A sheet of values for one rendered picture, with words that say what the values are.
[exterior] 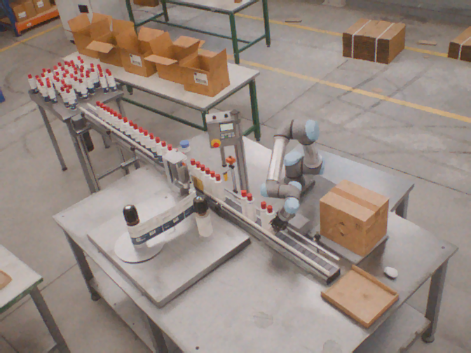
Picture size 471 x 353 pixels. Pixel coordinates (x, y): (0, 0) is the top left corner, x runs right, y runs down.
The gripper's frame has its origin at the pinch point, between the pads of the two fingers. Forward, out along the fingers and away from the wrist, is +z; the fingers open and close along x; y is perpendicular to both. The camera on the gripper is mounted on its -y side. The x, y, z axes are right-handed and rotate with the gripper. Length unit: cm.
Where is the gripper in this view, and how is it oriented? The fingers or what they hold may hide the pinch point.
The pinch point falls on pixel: (276, 228)
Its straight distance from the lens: 311.4
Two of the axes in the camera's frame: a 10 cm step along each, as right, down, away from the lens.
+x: 6.3, 7.4, -2.6
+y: -7.4, 4.7, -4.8
